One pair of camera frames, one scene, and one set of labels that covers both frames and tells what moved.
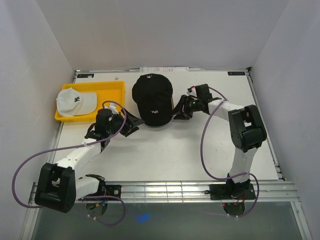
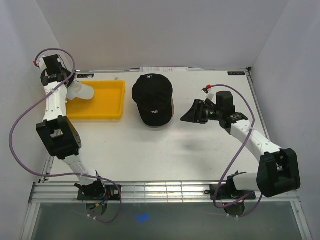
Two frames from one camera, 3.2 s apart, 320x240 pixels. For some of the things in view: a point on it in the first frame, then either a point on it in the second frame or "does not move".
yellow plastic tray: x=113 y=91 does not move
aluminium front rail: x=117 y=193 does not move
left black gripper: x=132 y=119 → x=71 y=79
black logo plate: x=236 y=73 does not move
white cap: x=70 y=102 → x=78 y=90
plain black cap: x=153 y=94 does not move
